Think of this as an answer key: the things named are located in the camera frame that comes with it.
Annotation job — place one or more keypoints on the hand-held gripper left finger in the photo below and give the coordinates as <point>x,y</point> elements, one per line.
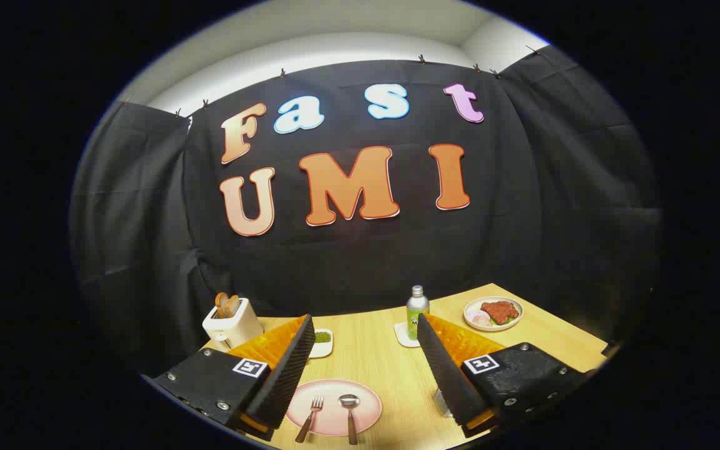
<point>285,375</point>

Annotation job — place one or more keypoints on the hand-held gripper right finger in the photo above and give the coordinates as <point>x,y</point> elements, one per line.
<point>450,375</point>

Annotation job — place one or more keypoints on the metal cutlery drainer basket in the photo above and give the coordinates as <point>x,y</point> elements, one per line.
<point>441,403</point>

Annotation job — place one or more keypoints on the white divided dish with beans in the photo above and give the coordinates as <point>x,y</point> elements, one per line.
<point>323,342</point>

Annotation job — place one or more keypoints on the white square coaster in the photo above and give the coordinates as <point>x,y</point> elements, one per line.
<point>405,337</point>

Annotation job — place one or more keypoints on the white toaster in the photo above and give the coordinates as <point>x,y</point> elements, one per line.
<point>238,326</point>

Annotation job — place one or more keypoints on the green soda bottle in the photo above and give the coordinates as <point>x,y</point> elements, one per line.
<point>416,309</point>

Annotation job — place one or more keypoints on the white plate with meat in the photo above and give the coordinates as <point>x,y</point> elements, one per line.
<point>497,311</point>

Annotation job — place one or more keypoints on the pink round plate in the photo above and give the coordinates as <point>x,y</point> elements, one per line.
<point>369,403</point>

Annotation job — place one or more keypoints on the brown toast slice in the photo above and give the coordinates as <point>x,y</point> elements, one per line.
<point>220,304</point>
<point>234,304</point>

